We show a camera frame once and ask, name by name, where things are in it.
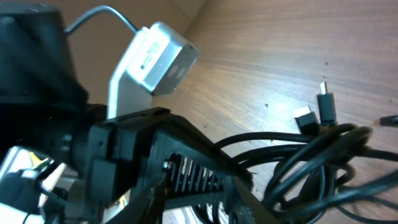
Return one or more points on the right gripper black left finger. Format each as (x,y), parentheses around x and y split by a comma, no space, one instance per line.
(148,206)

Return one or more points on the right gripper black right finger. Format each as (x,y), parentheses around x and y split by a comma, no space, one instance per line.
(246,209)

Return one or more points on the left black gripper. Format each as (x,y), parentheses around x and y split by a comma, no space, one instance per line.
(107,155)

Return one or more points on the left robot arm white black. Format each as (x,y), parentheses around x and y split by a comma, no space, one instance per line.
(40,98)

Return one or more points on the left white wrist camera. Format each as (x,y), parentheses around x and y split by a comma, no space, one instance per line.
(155,62)

